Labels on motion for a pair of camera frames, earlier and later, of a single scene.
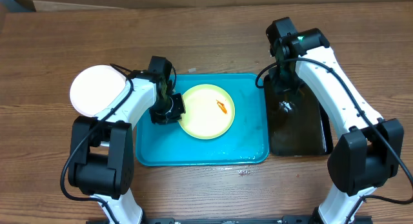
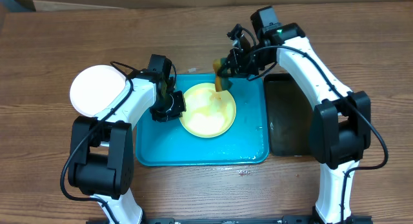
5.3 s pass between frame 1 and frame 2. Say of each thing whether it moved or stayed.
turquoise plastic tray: stayed
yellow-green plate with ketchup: stayed
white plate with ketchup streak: stayed
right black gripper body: moved
